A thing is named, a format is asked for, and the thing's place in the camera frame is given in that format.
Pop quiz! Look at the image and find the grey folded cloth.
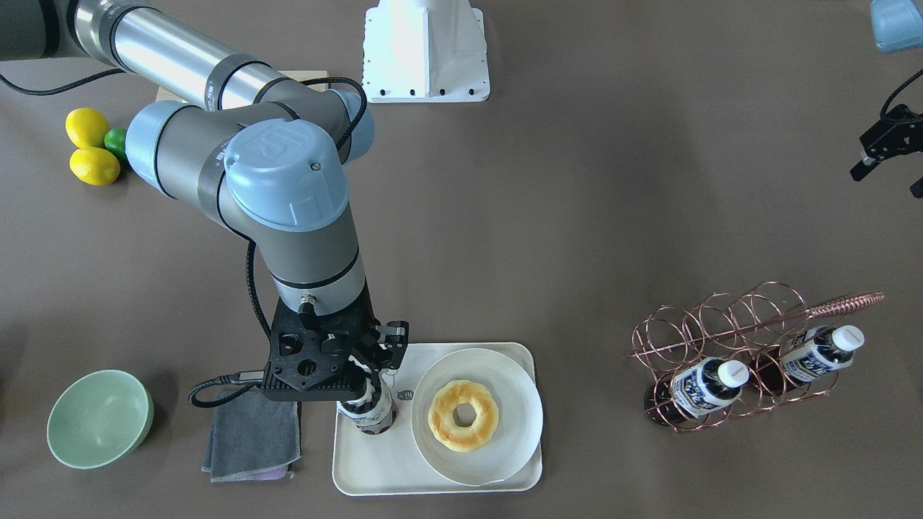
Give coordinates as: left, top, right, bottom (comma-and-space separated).
201, 391, 302, 483

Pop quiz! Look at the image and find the green bowl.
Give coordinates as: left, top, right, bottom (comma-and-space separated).
46, 369, 154, 469

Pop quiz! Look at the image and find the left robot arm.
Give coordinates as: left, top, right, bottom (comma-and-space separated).
850, 1, 922, 182

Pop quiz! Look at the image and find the yellow lemon near board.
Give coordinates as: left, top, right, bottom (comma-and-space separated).
65, 107, 111, 148

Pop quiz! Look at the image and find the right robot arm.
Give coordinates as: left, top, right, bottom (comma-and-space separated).
2, 1, 409, 402

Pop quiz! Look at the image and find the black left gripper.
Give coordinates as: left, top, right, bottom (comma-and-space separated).
850, 103, 922, 182

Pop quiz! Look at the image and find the wooden cutting board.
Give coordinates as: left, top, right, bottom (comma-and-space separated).
154, 70, 330, 103

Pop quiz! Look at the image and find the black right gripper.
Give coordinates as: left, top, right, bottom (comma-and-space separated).
350, 321, 410, 391

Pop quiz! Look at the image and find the white plate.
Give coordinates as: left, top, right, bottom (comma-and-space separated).
411, 348, 544, 487

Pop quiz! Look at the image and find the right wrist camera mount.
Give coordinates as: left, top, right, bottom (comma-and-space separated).
260, 287, 381, 402

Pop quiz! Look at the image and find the cream tray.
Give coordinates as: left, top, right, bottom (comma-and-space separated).
332, 342, 543, 496

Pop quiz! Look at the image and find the green lime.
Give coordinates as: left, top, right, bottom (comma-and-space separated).
103, 128, 128, 167

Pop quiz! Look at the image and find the glazed donut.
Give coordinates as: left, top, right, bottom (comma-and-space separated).
428, 380, 499, 453

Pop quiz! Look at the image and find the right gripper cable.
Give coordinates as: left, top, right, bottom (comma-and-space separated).
0, 70, 368, 410

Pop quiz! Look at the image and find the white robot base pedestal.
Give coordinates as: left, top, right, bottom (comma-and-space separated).
363, 1, 491, 103

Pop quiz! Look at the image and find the yellow lemon near bowl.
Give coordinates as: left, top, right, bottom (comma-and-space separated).
69, 147, 122, 186

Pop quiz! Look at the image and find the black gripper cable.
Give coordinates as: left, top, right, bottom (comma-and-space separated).
880, 68, 923, 120

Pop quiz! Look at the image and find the tea bottle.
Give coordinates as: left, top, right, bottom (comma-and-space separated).
755, 325, 866, 395
337, 358, 397, 435
643, 358, 751, 426

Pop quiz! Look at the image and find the copper wire bottle rack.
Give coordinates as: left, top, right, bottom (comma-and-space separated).
630, 280, 884, 433

